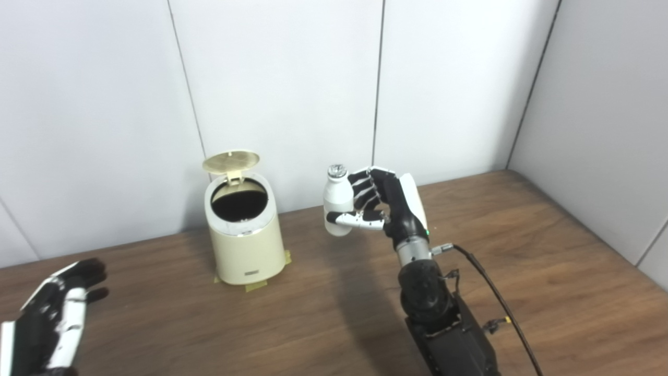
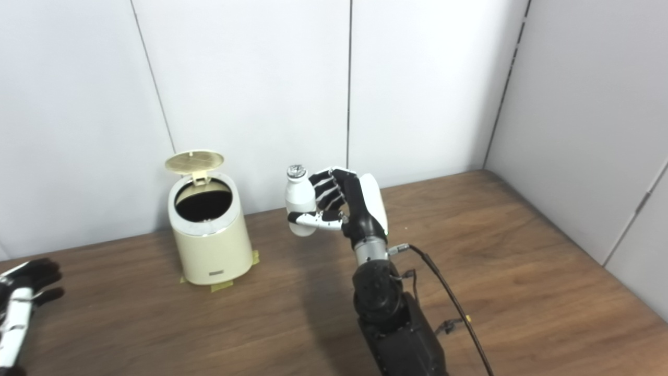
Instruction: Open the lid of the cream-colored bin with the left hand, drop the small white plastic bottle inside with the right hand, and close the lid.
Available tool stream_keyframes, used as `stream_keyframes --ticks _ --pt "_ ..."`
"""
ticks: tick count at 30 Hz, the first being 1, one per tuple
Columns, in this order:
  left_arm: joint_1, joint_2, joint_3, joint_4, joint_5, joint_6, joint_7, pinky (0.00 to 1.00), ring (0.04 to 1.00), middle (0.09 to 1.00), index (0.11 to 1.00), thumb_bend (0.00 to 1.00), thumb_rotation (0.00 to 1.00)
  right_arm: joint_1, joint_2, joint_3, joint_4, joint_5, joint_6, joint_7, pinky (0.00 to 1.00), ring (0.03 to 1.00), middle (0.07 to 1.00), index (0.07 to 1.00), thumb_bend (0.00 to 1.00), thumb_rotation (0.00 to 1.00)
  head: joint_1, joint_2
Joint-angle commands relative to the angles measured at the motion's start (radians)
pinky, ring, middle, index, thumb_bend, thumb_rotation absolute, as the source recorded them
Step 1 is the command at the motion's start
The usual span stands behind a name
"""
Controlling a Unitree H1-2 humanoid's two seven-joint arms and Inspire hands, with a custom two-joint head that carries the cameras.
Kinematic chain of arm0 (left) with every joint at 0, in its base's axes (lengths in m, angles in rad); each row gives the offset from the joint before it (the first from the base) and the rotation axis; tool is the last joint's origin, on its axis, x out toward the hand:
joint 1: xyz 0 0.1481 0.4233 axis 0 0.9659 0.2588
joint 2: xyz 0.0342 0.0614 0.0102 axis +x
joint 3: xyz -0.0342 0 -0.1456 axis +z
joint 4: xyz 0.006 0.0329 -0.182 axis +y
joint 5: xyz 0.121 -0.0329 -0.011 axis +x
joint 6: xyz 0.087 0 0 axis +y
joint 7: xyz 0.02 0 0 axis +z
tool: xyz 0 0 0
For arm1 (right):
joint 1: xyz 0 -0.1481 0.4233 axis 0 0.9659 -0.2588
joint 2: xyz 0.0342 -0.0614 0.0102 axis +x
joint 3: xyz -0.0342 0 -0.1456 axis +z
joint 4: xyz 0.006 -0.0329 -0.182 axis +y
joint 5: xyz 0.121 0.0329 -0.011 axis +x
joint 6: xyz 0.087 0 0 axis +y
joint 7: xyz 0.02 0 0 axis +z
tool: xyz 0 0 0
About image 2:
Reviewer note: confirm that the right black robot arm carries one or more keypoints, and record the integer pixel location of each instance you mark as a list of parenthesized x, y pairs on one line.
[(391, 318)]

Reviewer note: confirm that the cream-colored bin body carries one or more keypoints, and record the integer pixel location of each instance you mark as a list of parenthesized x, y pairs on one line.
[(214, 253)]

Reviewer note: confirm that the small white plastic bottle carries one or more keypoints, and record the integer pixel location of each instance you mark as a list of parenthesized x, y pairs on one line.
[(300, 196)]

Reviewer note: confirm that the cream round bin lid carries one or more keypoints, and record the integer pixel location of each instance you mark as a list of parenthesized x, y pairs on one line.
[(194, 162)]

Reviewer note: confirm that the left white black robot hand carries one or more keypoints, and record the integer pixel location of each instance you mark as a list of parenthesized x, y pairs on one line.
[(15, 318)]

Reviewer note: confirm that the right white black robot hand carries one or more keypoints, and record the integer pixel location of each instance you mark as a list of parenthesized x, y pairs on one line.
[(365, 214)]

